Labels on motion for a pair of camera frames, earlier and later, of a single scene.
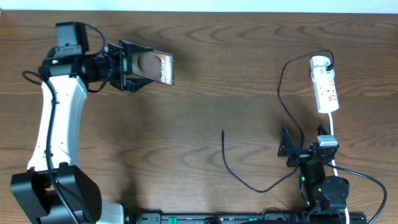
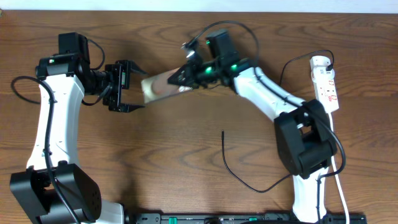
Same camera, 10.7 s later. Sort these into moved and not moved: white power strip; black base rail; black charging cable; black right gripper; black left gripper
Moved: black right gripper; black left gripper
Not moved: black charging cable; white power strip; black base rail
